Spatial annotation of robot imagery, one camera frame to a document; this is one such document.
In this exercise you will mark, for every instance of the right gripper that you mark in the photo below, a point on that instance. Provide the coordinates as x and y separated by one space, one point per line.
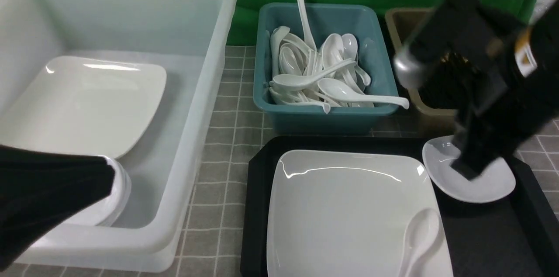
498 113

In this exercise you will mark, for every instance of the white bowl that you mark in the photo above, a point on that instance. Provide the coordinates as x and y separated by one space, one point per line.
496 182
105 212

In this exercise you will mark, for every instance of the white soup spoon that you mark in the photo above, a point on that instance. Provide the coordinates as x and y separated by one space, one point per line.
420 237

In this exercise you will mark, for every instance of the white square rice plate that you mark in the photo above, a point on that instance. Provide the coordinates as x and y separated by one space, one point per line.
335 214

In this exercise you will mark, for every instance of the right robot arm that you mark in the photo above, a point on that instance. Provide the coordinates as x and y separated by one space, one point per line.
537 46

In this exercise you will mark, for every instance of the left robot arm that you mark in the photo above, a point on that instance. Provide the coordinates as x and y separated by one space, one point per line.
39 191

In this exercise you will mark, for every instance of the white square plate in bin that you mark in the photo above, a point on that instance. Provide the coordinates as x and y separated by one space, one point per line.
78 105

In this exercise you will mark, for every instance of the black chopsticks pile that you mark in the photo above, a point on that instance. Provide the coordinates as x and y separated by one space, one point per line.
445 89

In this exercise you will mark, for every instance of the brown plastic bin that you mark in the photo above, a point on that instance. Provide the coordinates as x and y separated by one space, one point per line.
400 23

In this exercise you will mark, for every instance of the teal plastic bin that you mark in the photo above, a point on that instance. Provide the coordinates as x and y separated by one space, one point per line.
325 19

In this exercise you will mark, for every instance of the upright white spoon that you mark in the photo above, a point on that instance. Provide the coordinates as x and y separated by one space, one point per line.
308 35

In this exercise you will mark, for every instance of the white spoon lying across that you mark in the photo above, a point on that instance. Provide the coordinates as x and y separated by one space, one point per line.
295 82

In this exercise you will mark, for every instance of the black serving tray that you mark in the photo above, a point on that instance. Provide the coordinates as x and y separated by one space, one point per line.
515 237

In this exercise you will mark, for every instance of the large translucent white bin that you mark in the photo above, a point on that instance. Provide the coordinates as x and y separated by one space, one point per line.
187 38

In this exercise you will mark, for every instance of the white bowl in bin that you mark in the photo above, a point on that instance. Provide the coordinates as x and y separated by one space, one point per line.
105 212

